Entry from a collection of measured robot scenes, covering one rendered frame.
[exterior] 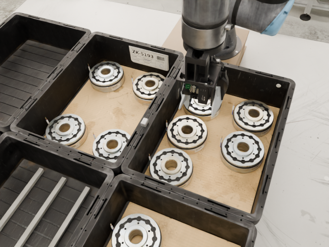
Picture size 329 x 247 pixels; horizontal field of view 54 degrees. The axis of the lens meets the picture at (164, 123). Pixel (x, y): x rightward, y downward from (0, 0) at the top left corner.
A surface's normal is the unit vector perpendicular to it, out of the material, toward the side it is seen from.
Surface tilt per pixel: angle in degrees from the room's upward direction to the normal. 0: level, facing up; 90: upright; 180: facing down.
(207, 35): 89
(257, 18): 86
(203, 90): 90
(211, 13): 90
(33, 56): 0
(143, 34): 0
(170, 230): 0
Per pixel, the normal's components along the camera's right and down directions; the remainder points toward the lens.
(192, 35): -0.60, 0.65
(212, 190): -0.04, -0.61
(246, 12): -0.48, 0.47
